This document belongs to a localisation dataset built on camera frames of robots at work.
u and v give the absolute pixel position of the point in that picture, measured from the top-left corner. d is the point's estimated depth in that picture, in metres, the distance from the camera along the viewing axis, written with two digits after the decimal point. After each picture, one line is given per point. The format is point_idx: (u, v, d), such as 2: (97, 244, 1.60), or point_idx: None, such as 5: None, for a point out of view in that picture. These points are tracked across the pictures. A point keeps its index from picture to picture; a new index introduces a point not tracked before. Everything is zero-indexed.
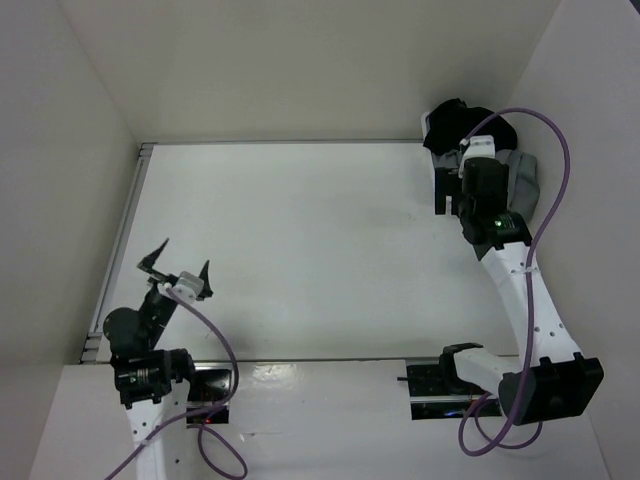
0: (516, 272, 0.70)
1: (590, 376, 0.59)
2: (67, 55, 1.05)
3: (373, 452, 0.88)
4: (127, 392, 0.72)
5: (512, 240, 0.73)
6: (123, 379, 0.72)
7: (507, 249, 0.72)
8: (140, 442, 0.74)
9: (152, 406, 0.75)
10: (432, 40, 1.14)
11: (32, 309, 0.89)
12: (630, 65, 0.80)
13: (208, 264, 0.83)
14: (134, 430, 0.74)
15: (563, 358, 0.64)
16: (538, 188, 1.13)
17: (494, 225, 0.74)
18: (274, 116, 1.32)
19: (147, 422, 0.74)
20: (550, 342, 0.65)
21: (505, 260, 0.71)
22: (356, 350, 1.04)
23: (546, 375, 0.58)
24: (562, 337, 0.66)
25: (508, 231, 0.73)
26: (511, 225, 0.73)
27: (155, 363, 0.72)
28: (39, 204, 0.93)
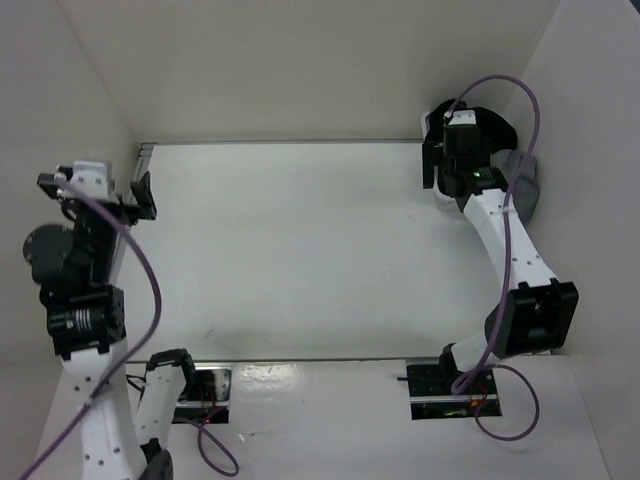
0: (494, 213, 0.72)
1: (568, 299, 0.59)
2: (66, 55, 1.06)
3: (373, 452, 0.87)
4: (62, 340, 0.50)
5: (489, 188, 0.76)
6: (56, 322, 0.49)
7: (485, 194, 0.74)
8: (83, 401, 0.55)
9: (96, 356, 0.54)
10: (432, 40, 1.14)
11: (31, 308, 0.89)
12: (630, 63, 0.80)
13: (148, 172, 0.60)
14: (76, 387, 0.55)
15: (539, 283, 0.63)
16: (538, 188, 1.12)
17: (474, 175, 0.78)
18: (274, 116, 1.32)
19: (91, 377, 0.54)
20: (527, 269, 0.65)
21: (483, 204, 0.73)
22: (357, 350, 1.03)
23: (526, 299, 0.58)
24: (539, 265, 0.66)
25: (487, 180, 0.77)
26: (489, 175, 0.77)
27: (101, 304, 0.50)
28: (38, 203, 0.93)
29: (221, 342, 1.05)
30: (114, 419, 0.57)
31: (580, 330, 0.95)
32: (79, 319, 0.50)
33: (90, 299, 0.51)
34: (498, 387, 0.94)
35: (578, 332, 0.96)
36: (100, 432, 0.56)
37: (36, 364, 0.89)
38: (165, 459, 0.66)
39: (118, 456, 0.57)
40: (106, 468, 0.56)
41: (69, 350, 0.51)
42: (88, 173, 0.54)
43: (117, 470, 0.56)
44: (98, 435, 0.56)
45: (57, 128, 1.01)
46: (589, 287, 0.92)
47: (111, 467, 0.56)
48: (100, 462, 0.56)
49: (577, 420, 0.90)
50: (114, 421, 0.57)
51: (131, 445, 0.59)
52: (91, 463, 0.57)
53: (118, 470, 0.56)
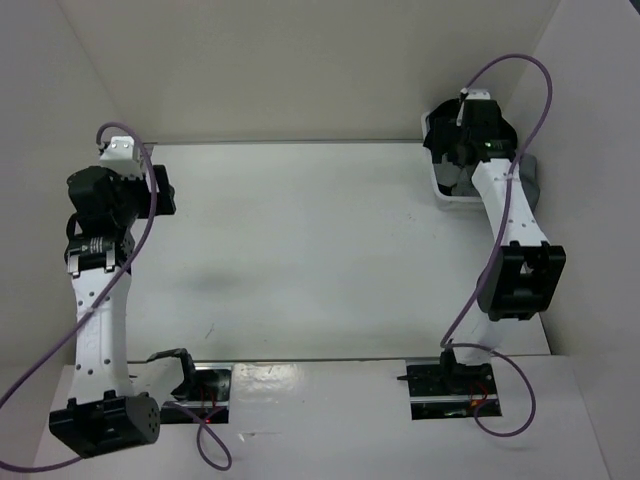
0: (498, 180, 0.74)
1: (554, 261, 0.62)
2: (66, 55, 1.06)
3: (374, 451, 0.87)
4: (78, 257, 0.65)
5: (498, 158, 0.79)
6: (75, 247, 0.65)
7: (493, 162, 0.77)
8: (85, 310, 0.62)
9: (102, 274, 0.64)
10: (432, 40, 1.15)
11: (33, 307, 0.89)
12: (630, 62, 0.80)
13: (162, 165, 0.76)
14: (79, 300, 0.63)
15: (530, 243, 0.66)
16: (537, 188, 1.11)
17: (486, 147, 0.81)
18: (274, 117, 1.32)
19: (94, 290, 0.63)
20: (521, 231, 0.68)
21: (490, 171, 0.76)
22: (357, 350, 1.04)
23: (514, 256, 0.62)
24: (532, 228, 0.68)
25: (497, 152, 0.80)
26: (499, 146, 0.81)
27: (113, 234, 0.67)
28: (39, 203, 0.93)
29: (221, 342, 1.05)
30: (107, 331, 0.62)
31: (580, 330, 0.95)
32: (93, 247, 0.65)
33: (107, 229, 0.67)
34: (498, 387, 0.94)
35: (579, 332, 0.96)
36: (94, 340, 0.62)
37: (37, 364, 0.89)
38: (155, 405, 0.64)
39: (107, 367, 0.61)
40: (94, 376, 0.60)
41: (81, 268, 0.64)
42: (121, 141, 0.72)
43: (104, 377, 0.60)
44: (91, 346, 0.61)
45: (57, 128, 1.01)
46: (589, 286, 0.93)
47: (99, 376, 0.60)
48: (90, 371, 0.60)
49: (578, 420, 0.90)
50: (108, 332, 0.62)
51: (120, 364, 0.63)
52: (80, 371, 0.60)
53: (104, 375, 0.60)
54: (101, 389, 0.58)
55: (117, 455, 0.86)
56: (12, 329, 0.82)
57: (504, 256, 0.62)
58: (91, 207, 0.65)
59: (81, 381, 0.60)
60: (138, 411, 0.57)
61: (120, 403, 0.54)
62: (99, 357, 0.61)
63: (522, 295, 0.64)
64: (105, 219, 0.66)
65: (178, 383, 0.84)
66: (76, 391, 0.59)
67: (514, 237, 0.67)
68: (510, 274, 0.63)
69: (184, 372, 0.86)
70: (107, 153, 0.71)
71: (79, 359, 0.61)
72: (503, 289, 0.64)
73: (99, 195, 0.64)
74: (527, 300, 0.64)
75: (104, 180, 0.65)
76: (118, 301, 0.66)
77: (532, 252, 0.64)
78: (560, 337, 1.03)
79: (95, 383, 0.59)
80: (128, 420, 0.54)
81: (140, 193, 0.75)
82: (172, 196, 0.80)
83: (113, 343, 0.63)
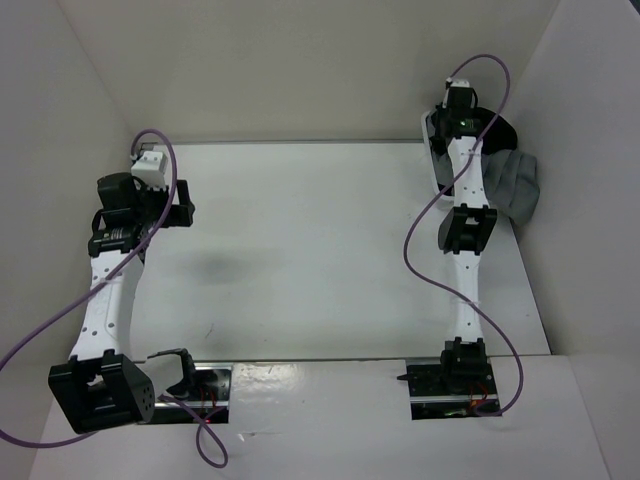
0: (464, 153, 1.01)
1: (489, 218, 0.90)
2: (67, 56, 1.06)
3: (376, 452, 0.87)
4: (98, 241, 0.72)
5: (468, 136, 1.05)
6: (98, 235, 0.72)
7: (463, 138, 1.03)
8: (99, 280, 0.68)
9: (119, 255, 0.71)
10: (431, 40, 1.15)
11: (34, 306, 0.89)
12: (629, 63, 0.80)
13: (186, 183, 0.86)
14: (95, 275, 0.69)
15: (474, 204, 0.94)
16: (537, 188, 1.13)
17: (460, 124, 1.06)
18: (275, 118, 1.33)
19: (109, 267, 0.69)
20: (471, 196, 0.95)
21: (458, 146, 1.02)
22: (357, 350, 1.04)
23: (461, 213, 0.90)
24: (479, 194, 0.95)
25: (469, 129, 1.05)
26: (472, 126, 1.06)
27: (131, 228, 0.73)
28: (39, 203, 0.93)
29: (220, 341, 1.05)
30: (116, 302, 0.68)
31: (581, 331, 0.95)
32: (114, 235, 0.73)
33: (125, 224, 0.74)
34: (498, 387, 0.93)
35: (579, 332, 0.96)
36: (103, 306, 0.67)
37: (38, 364, 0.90)
38: (150, 393, 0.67)
39: (111, 331, 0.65)
40: (97, 339, 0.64)
41: (98, 250, 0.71)
42: (151, 155, 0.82)
43: (107, 340, 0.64)
44: (100, 311, 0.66)
45: (58, 128, 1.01)
46: (589, 286, 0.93)
47: (102, 339, 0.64)
48: (94, 333, 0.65)
49: (578, 421, 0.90)
50: (116, 301, 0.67)
51: (123, 334, 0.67)
52: (86, 334, 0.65)
53: (107, 339, 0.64)
54: (102, 349, 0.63)
55: (117, 455, 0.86)
56: (12, 328, 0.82)
57: (454, 211, 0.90)
58: (117, 202, 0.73)
59: (85, 342, 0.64)
60: (136, 383, 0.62)
61: (118, 368, 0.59)
62: (105, 321, 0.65)
63: (466, 239, 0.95)
64: (126, 213, 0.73)
65: (175, 382, 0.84)
66: (79, 351, 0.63)
67: (465, 200, 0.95)
68: (458, 224, 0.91)
69: (182, 371, 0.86)
70: (139, 164, 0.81)
71: (87, 322, 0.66)
72: (454, 234, 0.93)
73: (124, 192, 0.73)
74: (467, 242, 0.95)
75: (130, 181, 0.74)
76: (130, 278, 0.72)
77: (477, 211, 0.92)
78: (561, 337, 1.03)
79: (98, 344, 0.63)
80: (124, 385, 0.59)
81: (162, 202, 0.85)
82: (190, 211, 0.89)
83: (120, 314, 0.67)
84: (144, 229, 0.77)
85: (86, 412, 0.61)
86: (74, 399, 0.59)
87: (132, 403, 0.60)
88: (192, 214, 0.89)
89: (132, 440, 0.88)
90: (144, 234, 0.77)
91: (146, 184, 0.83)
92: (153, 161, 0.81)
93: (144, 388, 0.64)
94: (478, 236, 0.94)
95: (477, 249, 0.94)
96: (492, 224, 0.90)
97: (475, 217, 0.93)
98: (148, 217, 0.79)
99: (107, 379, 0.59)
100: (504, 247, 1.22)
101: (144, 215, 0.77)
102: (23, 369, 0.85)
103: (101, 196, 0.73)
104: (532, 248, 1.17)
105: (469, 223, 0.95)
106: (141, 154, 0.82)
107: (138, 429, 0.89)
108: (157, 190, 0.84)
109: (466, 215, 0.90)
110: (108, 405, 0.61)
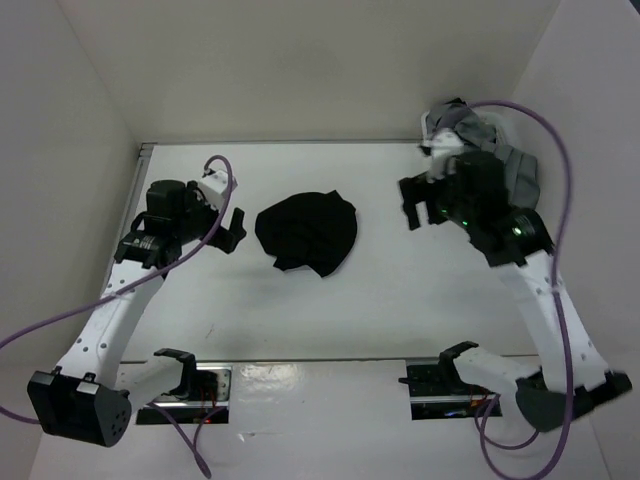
0: (544, 292, 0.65)
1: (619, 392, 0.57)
2: (66, 55, 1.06)
3: (375, 451, 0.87)
4: (126, 246, 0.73)
5: (532, 253, 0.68)
6: (129, 239, 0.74)
7: (532, 266, 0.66)
8: (109, 293, 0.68)
9: (139, 268, 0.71)
10: (431, 40, 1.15)
11: (33, 308, 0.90)
12: (629, 63, 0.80)
13: (242, 212, 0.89)
14: (109, 284, 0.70)
15: (593, 377, 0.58)
16: (537, 188, 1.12)
17: (514, 232, 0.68)
18: (274, 119, 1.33)
19: (124, 280, 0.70)
20: (582, 365, 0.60)
21: (530, 278, 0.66)
22: (356, 351, 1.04)
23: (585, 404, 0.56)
24: (591, 354, 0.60)
25: (528, 235, 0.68)
26: (529, 226, 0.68)
27: (161, 241, 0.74)
28: (40, 205, 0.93)
29: (220, 342, 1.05)
30: (119, 321, 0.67)
31: None
32: (143, 243, 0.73)
33: (162, 234, 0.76)
34: None
35: None
36: (103, 322, 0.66)
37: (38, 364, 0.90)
38: (129, 414, 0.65)
39: (101, 352, 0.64)
40: (86, 357, 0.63)
41: (123, 257, 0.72)
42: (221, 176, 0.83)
43: (93, 362, 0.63)
44: (99, 326, 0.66)
45: (57, 127, 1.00)
46: (589, 286, 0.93)
47: (91, 358, 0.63)
48: (85, 349, 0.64)
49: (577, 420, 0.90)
50: (119, 321, 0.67)
51: (113, 357, 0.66)
52: (77, 348, 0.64)
53: (93, 360, 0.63)
54: (84, 371, 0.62)
55: (117, 455, 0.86)
56: (12, 330, 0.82)
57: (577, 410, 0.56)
58: (159, 210, 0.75)
59: (75, 356, 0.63)
60: (109, 409, 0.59)
61: (91, 393, 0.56)
62: (99, 340, 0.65)
63: None
64: (165, 224, 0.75)
65: (175, 382, 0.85)
66: (66, 363, 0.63)
67: (579, 374, 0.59)
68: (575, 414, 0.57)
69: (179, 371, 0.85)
70: (210, 178, 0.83)
71: (83, 336, 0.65)
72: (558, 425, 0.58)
73: (167, 202, 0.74)
74: None
75: (177, 194, 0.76)
76: (140, 298, 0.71)
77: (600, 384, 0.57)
78: None
79: (85, 362, 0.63)
80: (93, 409, 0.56)
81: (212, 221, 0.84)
82: (235, 239, 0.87)
83: (116, 335, 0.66)
84: (177, 244, 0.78)
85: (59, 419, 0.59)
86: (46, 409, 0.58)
87: (97, 425, 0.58)
88: (235, 245, 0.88)
89: (133, 442, 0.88)
90: (177, 248, 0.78)
91: (205, 198, 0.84)
92: (222, 183, 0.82)
93: (120, 410, 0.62)
94: None
95: None
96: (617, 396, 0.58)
97: None
98: (190, 235, 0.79)
99: (80, 400, 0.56)
100: None
101: (180, 229, 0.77)
102: (23, 369, 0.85)
103: (149, 199, 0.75)
104: None
105: None
106: (215, 170, 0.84)
107: (139, 429, 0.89)
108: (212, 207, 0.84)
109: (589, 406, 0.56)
110: (79, 419, 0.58)
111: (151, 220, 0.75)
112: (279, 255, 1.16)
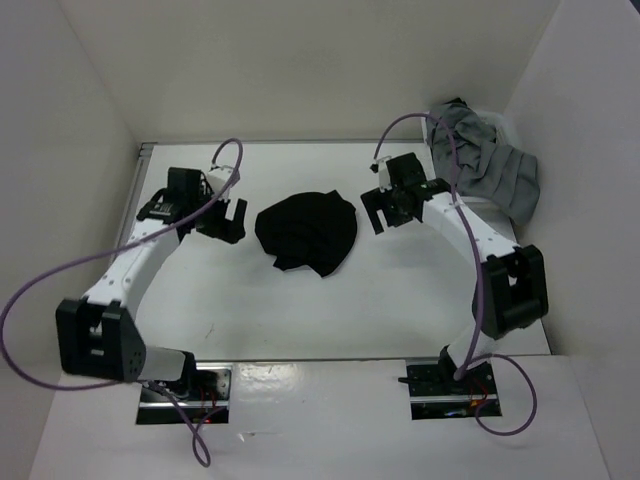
0: (448, 209, 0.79)
1: (533, 262, 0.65)
2: (66, 54, 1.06)
3: (376, 451, 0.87)
4: (146, 211, 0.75)
5: (437, 192, 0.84)
6: (148, 204, 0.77)
7: (436, 197, 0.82)
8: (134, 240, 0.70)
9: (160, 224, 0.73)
10: (431, 40, 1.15)
11: (33, 307, 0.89)
12: (629, 63, 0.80)
13: (244, 201, 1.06)
14: (132, 236, 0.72)
15: (505, 251, 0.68)
16: (538, 188, 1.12)
17: (422, 186, 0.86)
18: (274, 119, 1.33)
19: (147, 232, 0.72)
20: (490, 244, 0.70)
21: (436, 205, 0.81)
22: (356, 350, 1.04)
23: (498, 269, 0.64)
24: (498, 238, 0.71)
25: (433, 186, 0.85)
26: (431, 181, 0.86)
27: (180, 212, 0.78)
28: (40, 204, 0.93)
29: (220, 342, 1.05)
30: (142, 264, 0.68)
31: (581, 331, 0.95)
32: (162, 209, 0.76)
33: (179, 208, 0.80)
34: (497, 387, 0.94)
35: (579, 331, 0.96)
36: (127, 262, 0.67)
37: (38, 364, 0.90)
38: (143, 358, 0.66)
39: (126, 285, 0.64)
40: (112, 287, 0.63)
41: (143, 218, 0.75)
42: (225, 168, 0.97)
43: (118, 290, 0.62)
44: (124, 265, 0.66)
45: (57, 127, 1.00)
46: (589, 286, 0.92)
47: (116, 288, 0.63)
48: (110, 282, 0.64)
49: (577, 420, 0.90)
50: (141, 262, 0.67)
51: (134, 295, 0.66)
52: (102, 282, 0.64)
53: (118, 292, 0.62)
54: (110, 297, 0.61)
55: (117, 455, 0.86)
56: (13, 329, 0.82)
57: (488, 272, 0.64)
58: (179, 185, 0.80)
59: (100, 288, 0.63)
60: (130, 338, 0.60)
61: (115, 317, 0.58)
62: (123, 275, 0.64)
63: (522, 306, 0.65)
64: (185, 198, 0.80)
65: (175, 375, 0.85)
66: (91, 295, 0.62)
67: (489, 251, 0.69)
68: (501, 286, 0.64)
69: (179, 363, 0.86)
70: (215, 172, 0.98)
71: (107, 275, 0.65)
72: (501, 308, 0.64)
73: (189, 180, 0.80)
74: (529, 311, 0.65)
75: (198, 175, 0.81)
76: (161, 251, 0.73)
77: (510, 258, 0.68)
78: (561, 337, 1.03)
79: (110, 293, 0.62)
80: (117, 335, 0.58)
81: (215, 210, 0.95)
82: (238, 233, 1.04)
83: (139, 275, 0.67)
84: (189, 225, 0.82)
85: (80, 351, 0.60)
86: (70, 337, 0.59)
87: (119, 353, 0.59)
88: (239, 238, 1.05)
89: (133, 442, 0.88)
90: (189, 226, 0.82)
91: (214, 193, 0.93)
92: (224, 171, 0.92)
93: (136, 350, 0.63)
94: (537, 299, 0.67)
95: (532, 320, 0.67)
96: (538, 268, 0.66)
97: (514, 273, 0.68)
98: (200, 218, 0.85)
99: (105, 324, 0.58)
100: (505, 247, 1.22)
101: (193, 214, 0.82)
102: (23, 369, 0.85)
103: (169, 179, 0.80)
104: (532, 247, 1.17)
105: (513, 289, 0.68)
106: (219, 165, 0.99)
107: (138, 429, 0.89)
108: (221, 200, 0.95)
109: (504, 270, 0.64)
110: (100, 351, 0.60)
111: (167, 197, 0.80)
112: (279, 254, 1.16)
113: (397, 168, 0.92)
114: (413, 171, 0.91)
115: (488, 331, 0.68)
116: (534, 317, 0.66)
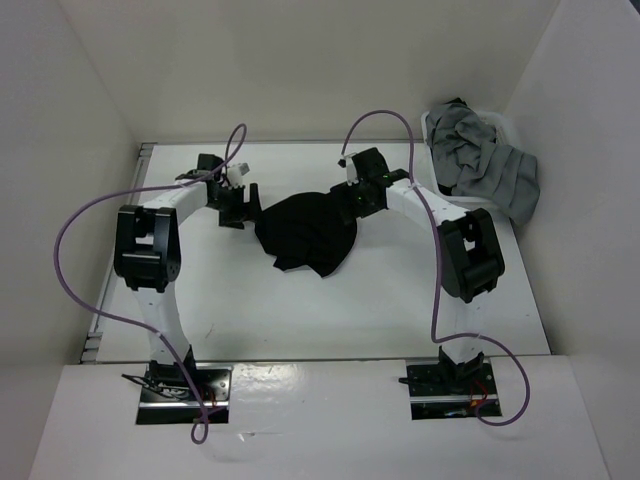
0: (407, 191, 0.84)
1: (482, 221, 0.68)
2: (65, 55, 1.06)
3: (376, 452, 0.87)
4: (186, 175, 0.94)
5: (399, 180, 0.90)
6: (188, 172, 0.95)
7: (397, 183, 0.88)
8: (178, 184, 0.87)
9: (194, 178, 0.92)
10: (431, 39, 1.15)
11: (33, 307, 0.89)
12: (630, 63, 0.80)
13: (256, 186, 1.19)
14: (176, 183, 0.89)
15: (458, 215, 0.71)
16: (538, 188, 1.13)
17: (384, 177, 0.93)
18: (274, 119, 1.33)
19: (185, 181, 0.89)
20: (445, 212, 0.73)
21: (397, 190, 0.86)
22: (356, 350, 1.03)
23: (452, 232, 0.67)
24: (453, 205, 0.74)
25: (393, 176, 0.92)
26: (392, 172, 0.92)
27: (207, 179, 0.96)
28: (40, 204, 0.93)
29: (220, 341, 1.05)
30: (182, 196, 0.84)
31: (581, 330, 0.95)
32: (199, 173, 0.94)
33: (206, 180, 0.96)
34: (498, 387, 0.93)
35: (578, 332, 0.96)
36: (172, 194, 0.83)
37: (39, 364, 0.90)
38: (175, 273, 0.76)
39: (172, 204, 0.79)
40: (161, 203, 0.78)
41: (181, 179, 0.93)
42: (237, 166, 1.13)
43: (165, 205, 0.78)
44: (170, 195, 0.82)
45: (57, 128, 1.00)
46: (589, 286, 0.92)
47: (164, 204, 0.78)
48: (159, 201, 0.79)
49: (577, 421, 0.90)
50: (182, 194, 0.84)
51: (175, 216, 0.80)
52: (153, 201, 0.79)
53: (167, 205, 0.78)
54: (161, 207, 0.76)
55: (117, 455, 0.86)
56: (12, 330, 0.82)
57: (443, 235, 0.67)
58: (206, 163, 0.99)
59: (151, 203, 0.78)
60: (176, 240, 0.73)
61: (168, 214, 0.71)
62: (170, 198, 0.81)
63: (481, 266, 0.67)
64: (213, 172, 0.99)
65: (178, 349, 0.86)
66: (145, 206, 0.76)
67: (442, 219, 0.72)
68: (457, 247, 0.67)
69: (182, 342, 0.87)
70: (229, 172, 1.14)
71: (157, 199, 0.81)
72: (461, 267, 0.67)
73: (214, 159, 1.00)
74: (487, 270, 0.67)
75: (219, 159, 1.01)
76: (193, 198, 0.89)
77: (464, 222, 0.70)
78: (561, 337, 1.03)
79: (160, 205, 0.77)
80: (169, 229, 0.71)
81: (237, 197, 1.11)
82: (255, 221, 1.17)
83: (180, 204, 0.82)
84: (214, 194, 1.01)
85: (130, 247, 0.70)
86: (125, 234, 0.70)
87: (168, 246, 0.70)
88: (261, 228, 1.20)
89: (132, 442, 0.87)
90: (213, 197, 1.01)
91: (229, 183, 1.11)
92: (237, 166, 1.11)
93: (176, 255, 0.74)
94: (495, 258, 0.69)
95: (494, 279, 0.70)
96: (489, 227, 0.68)
97: (471, 237, 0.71)
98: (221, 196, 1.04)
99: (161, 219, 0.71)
100: (505, 247, 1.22)
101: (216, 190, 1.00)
102: (23, 369, 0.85)
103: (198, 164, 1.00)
104: (532, 247, 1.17)
105: (472, 252, 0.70)
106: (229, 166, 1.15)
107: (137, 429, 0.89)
108: (236, 187, 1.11)
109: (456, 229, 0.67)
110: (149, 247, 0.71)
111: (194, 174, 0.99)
112: (279, 254, 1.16)
113: (361, 162, 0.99)
114: (377, 164, 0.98)
115: (456, 294, 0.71)
116: (494, 275, 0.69)
